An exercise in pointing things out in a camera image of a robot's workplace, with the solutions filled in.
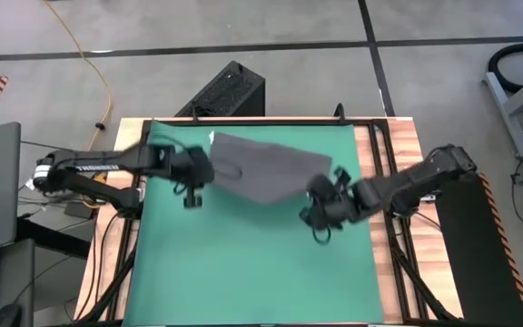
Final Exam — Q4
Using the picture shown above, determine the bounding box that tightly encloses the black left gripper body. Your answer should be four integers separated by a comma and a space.
165, 144, 216, 210

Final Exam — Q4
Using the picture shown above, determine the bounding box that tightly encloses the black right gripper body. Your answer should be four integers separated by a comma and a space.
300, 168, 368, 231

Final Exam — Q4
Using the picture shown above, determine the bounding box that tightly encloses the grey towel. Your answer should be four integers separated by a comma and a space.
209, 130, 334, 205

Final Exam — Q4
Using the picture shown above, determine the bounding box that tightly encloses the black computer tower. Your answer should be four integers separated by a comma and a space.
174, 60, 266, 118

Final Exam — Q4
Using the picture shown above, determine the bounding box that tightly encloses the green table mat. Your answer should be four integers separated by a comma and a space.
122, 120, 385, 327

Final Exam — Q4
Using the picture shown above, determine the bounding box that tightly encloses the grey power adapter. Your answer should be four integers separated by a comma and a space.
64, 202, 94, 220

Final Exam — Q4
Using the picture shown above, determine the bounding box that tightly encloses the black desk crossbar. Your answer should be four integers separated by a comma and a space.
15, 217, 93, 260

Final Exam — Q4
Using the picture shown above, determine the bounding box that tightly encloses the grey metal stand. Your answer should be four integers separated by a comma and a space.
482, 63, 523, 159

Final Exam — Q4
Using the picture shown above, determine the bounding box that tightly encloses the grey desk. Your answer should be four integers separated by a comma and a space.
0, 238, 35, 327

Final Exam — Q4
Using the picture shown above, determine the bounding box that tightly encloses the black computer mouse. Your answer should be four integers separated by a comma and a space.
0, 302, 25, 327

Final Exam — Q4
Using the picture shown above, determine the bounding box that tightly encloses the black aluminium table frame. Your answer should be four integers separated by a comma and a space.
77, 115, 465, 327

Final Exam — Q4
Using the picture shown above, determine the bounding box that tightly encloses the yellow floor cable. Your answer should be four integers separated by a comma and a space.
43, 0, 113, 210

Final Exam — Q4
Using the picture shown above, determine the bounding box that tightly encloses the black vacuum hose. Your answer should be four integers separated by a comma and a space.
488, 42, 523, 94

